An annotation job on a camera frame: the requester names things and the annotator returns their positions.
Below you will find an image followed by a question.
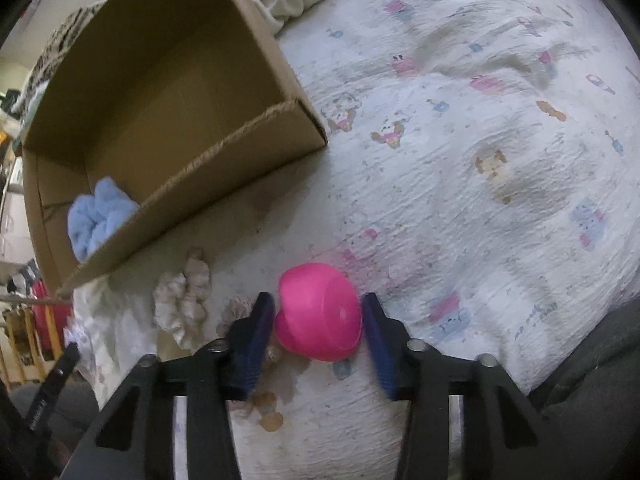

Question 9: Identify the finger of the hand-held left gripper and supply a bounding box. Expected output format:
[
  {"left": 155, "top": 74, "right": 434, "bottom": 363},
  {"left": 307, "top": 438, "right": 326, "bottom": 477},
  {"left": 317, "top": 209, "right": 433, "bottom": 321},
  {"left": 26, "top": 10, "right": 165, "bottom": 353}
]
[{"left": 27, "top": 342, "right": 82, "bottom": 433}]

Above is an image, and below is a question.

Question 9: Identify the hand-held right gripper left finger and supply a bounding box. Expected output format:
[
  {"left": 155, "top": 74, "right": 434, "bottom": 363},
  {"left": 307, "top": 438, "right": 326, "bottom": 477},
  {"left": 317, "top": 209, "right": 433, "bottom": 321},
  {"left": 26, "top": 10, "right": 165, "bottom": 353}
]
[{"left": 59, "top": 291, "right": 276, "bottom": 480}]

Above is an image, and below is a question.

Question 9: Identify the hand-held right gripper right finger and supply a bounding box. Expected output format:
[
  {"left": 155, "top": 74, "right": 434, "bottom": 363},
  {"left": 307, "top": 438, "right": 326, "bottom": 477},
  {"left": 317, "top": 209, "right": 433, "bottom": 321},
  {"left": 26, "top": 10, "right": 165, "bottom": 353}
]
[{"left": 361, "top": 292, "right": 592, "bottom": 480}]

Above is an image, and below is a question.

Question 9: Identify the pink plastic bowl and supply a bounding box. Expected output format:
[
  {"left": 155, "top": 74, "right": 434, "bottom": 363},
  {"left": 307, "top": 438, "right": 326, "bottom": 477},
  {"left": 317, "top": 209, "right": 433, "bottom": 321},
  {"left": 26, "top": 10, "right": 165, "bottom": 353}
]
[{"left": 273, "top": 262, "right": 363, "bottom": 362}]

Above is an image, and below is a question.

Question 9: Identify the light blue fluffy cloth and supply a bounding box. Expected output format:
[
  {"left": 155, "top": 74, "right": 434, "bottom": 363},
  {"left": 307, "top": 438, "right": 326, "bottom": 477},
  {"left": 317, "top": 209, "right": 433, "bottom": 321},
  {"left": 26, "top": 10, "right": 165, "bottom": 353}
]
[{"left": 67, "top": 177, "right": 141, "bottom": 263}]

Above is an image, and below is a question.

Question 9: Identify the cardboard box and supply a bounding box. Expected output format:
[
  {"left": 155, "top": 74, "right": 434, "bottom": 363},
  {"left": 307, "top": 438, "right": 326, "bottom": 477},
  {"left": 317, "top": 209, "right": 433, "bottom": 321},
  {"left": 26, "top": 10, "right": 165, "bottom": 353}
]
[{"left": 22, "top": 0, "right": 329, "bottom": 299}]

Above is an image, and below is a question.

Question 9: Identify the wooden chair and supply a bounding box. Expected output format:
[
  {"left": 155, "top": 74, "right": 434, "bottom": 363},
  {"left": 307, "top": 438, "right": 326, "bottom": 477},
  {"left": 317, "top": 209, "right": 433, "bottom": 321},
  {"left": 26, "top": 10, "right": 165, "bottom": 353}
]
[{"left": 0, "top": 296, "right": 66, "bottom": 386}]

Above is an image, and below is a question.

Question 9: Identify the beige scrunchie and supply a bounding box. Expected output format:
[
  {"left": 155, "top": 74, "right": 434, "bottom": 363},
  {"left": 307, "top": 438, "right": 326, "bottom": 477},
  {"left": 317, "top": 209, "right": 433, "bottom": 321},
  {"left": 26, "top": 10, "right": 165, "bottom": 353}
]
[{"left": 153, "top": 247, "right": 213, "bottom": 351}]

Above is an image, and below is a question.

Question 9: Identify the printed bed sheet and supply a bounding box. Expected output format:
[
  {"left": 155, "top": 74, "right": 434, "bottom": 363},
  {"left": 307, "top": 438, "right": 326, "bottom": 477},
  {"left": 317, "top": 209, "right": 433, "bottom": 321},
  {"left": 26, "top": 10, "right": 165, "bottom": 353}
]
[{"left": 70, "top": 0, "right": 640, "bottom": 480}]

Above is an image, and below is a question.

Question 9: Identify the dark grey clothing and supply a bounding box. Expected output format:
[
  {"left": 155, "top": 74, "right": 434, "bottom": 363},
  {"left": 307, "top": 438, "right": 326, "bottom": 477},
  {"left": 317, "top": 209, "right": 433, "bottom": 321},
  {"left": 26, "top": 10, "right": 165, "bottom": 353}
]
[{"left": 525, "top": 300, "right": 640, "bottom": 480}]

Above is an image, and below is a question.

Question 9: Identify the leopard print blanket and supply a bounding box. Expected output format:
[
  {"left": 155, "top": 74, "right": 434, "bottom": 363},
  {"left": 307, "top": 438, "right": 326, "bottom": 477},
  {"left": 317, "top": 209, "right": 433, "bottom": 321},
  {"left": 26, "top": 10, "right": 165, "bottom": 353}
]
[{"left": 20, "top": 5, "right": 108, "bottom": 126}]

